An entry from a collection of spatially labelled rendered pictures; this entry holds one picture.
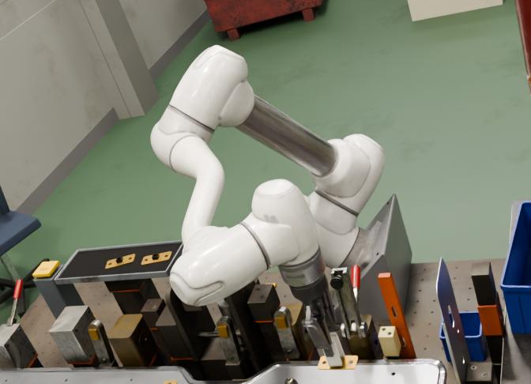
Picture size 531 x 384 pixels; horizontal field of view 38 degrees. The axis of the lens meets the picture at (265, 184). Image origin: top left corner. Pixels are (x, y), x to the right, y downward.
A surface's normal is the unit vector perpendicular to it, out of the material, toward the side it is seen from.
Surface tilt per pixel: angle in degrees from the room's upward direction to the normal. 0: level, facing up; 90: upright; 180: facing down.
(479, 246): 0
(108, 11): 90
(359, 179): 95
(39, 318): 0
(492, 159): 0
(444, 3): 90
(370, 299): 90
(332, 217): 63
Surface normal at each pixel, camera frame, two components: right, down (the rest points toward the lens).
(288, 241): 0.39, 0.33
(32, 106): 0.91, -0.10
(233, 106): 0.63, 0.42
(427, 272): -0.30, -0.83
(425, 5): -0.30, 0.55
